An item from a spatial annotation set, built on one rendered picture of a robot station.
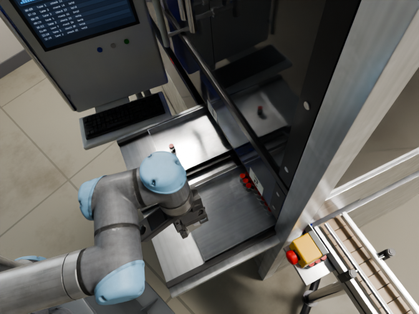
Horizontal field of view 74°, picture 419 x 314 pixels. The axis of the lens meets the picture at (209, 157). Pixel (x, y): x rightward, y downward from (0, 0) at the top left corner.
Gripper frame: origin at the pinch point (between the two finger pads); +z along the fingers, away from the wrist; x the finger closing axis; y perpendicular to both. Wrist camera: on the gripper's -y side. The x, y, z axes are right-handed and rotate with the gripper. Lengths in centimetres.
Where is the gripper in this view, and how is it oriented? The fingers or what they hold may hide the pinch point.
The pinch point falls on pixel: (183, 230)
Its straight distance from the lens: 80.9
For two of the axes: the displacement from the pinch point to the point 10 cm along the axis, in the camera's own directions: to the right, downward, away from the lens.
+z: 0.9, 5.1, 8.5
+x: -4.2, -7.6, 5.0
